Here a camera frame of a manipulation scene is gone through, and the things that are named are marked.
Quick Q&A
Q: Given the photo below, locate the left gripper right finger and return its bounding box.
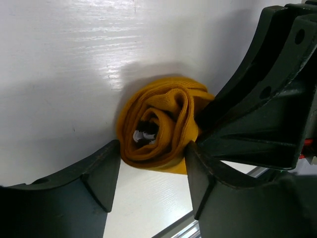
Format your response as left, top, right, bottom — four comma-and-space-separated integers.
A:
185, 142, 317, 238

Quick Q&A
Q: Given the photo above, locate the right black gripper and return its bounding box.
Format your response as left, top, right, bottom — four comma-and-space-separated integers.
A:
196, 0, 317, 170

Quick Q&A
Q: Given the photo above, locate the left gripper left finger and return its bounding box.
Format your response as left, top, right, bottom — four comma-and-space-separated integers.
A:
0, 140, 121, 238

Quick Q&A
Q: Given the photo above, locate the mustard yellow sock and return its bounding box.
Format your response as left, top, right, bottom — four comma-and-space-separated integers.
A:
116, 76, 214, 175

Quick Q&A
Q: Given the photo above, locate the aluminium rail frame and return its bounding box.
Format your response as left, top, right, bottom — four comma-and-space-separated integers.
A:
156, 161, 273, 238

